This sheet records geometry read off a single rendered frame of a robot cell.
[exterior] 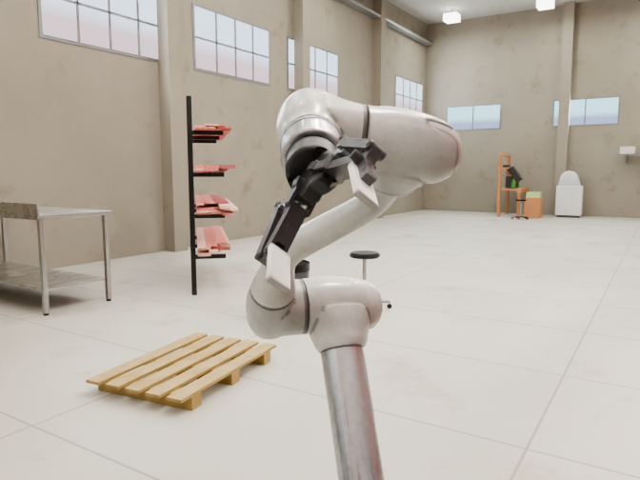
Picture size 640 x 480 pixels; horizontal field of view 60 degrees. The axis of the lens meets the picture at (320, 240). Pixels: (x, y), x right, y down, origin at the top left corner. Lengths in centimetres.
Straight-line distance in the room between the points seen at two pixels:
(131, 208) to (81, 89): 200
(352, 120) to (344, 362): 62
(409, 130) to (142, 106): 912
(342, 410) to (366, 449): 9
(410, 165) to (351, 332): 53
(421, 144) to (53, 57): 837
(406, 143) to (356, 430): 66
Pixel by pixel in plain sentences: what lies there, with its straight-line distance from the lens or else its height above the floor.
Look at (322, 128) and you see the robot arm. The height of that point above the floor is 147.
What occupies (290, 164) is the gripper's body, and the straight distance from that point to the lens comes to 72.
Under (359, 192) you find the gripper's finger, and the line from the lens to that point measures 54.
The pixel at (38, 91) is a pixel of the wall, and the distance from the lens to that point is 882.
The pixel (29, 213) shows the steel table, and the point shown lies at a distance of 599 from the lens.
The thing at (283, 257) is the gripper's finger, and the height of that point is 132.
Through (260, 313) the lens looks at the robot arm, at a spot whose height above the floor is 110.
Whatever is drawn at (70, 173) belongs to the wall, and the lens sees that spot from 898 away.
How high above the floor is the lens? 142
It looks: 7 degrees down
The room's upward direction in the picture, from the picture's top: straight up
